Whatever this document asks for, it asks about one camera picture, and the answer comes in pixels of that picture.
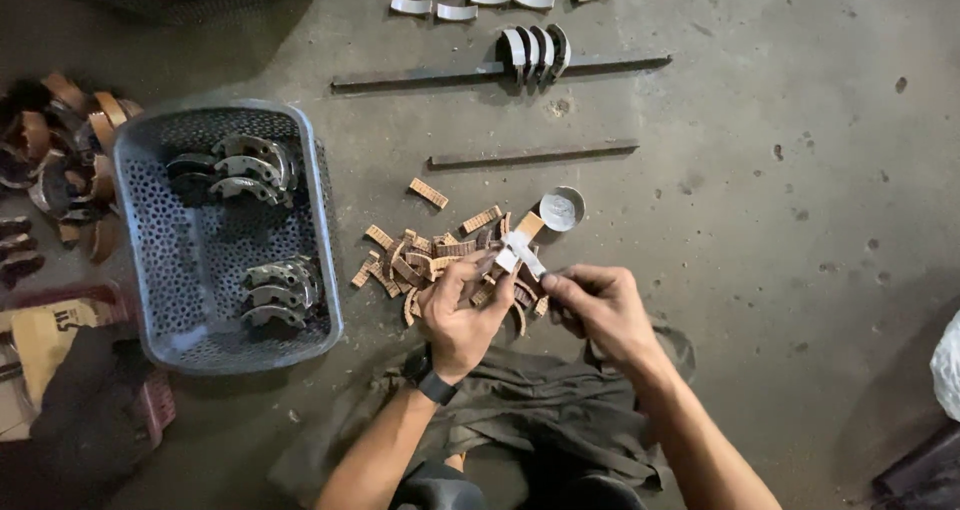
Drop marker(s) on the glue-coated brown lining piece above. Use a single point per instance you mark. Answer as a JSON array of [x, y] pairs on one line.
[[529, 226]]

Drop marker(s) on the group of bare metal brake shoes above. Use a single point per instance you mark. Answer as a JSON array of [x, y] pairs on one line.
[[251, 168]]

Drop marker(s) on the heap of worn brown-lined brake shoes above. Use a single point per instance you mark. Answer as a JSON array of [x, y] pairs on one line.
[[60, 157]]

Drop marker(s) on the dark box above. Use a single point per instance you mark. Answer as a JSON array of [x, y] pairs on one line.
[[926, 469]]

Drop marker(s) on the thin glue spreader stick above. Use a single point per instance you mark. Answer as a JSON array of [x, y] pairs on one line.
[[534, 264]]

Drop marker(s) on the grey perforated plastic basket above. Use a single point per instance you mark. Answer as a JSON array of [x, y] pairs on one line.
[[157, 217]]

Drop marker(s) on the long flat metal bar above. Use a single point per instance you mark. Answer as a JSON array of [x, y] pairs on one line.
[[412, 76]]

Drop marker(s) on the small round glue tin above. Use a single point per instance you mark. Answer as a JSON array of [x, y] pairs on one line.
[[561, 208]]

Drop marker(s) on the white plastic bag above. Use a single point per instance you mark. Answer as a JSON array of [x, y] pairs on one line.
[[949, 367]]

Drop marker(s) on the short flat metal bar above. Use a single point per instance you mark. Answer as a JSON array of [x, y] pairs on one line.
[[525, 153]]

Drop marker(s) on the red crate with cardboard and cloth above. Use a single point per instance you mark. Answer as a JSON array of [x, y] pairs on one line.
[[75, 375]]

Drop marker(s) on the person's left hand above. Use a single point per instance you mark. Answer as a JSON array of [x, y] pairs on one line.
[[457, 318]]

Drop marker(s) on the black wristwatch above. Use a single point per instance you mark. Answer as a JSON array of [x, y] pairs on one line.
[[429, 375]]

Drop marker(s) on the white-lined brake shoe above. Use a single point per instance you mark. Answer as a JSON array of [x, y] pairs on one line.
[[529, 44], [544, 44], [513, 48], [561, 44]]

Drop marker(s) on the person's right hand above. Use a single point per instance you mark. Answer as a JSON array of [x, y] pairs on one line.
[[607, 315]]

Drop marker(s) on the pile of brown lining strips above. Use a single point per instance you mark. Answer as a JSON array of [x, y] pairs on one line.
[[420, 258]]

